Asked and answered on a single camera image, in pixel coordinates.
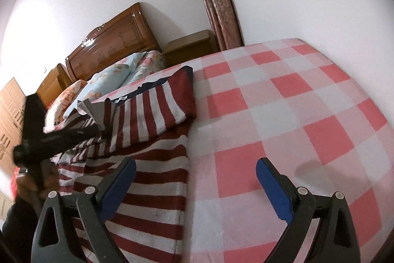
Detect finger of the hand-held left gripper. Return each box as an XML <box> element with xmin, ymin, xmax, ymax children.
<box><xmin>77</xmin><ymin>123</ymin><xmax>112</xmax><ymax>140</ymax></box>

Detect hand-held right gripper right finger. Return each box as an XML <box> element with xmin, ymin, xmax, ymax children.
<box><xmin>255</xmin><ymin>157</ymin><xmax>361</xmax><ymax>263</ymax></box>

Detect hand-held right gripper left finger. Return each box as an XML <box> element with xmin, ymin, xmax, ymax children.
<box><xmin>31</xmin><ymin>157</ymin><xmax>137</xmax><ymax>263</ymax></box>

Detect navy red white striped sweater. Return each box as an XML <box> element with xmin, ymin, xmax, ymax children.
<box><xmin>49</xmin><ymin>65</ymin><xmax>197</xmax><ymax>263</ymax></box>

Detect person's left forearm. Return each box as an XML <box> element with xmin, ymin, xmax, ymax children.
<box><xmin>1</xmin><ymin>197</ymin><xmax>42</xmax><ymax>253</ymax></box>

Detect person's left hand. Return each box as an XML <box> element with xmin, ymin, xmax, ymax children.
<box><xmin>17</xmin><ymin>159</ymin><xmax>60</xmax><ymax>202</ymax></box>

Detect pink floral pillow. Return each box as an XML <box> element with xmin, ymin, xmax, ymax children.
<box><xmin>43</xmin><ymin>79</ymin><xmax>88</xmax><ymax>133</ymax></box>

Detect light wooden wardrobe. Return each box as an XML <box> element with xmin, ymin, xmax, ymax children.
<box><xmin>0</xmin><ymin>76</ymin><xmax>28</xmax><ymax>180</ymax></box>

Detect glossy brown wooden nightstand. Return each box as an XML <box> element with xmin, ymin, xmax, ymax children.
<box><xmin>35</xmin><ymin>63</ymin><xmax>72</xmax><ymax>108</ymax></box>

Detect pink checked bed sheet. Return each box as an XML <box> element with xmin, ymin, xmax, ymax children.
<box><xmin>92</xmin><ymin>37</ymin><xmax>394</xmax><ymax>263</ymax></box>

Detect light blue floral pillow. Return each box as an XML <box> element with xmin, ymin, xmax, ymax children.
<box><xmin>63</xmin><ymin>50</ymin><xmax>164</xmax><ymax>120</ymax></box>

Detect carved wooden headboard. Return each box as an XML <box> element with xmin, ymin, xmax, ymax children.
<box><xmin>65</xmin><ymin>2</ymin><xmax>162</xmax><ymax>82</ymax></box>

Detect light wooden nightstand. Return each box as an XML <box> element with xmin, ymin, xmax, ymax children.
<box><xmin>162</xmin><ymin>29</ymin><xmax>220</xmax><ymax>69</ymax></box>

